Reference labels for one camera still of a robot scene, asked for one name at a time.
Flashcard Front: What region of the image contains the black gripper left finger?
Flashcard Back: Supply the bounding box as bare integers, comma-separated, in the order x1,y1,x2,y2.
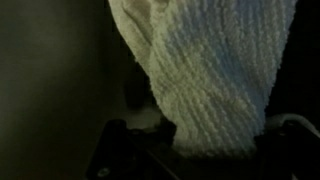
85,118,176,180

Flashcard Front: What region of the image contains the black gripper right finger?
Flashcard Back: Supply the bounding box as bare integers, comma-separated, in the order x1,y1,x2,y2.
255,114,320,180

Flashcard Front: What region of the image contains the white terry cloth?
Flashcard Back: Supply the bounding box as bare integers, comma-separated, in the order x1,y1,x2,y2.
108,0,297,158

